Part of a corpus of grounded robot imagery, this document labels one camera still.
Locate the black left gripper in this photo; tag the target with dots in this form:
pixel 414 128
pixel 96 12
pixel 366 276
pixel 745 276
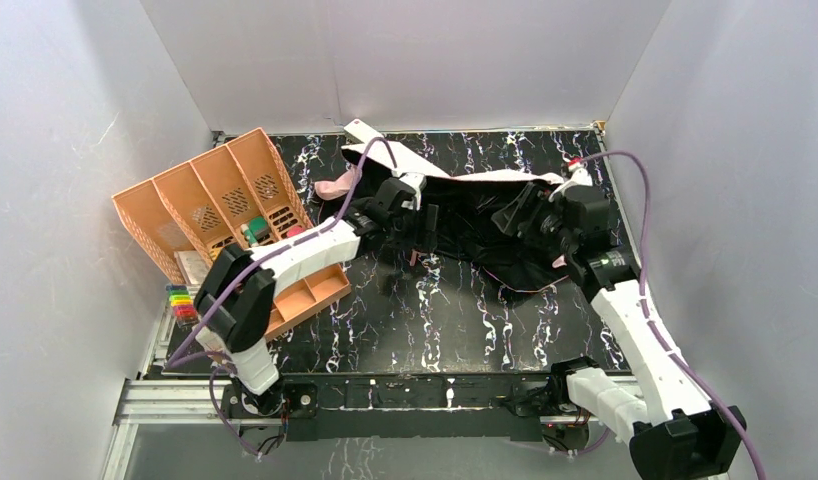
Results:
pixel 429 220

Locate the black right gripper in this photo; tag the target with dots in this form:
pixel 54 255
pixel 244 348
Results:
pixel 524 211

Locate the black and pink folding umbrella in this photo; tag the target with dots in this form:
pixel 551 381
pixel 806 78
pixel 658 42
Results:
pixel 465 229

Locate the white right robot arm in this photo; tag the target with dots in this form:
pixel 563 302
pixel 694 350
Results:
pixel 673 429

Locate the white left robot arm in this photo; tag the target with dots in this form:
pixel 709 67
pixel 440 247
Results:
pixel 240 290

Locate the pink eraser block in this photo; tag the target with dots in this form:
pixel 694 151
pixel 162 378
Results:
pixel 294 231

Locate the orange plastic desk organizer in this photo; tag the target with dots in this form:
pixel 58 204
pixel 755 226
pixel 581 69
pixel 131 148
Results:
pixel 201 205

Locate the white paper pad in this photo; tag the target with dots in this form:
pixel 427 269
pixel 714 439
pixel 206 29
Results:
pixel 192 267

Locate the colourful marker set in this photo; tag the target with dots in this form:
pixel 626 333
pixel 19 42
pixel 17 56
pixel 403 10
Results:
pixel 181 306

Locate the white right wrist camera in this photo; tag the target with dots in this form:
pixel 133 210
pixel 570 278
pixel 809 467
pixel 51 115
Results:
pixel 579 176

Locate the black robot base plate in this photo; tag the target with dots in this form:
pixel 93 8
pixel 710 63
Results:
pixel 521 407

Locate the aluminium frame rail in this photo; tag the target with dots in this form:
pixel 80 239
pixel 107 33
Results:
pixel 169 422

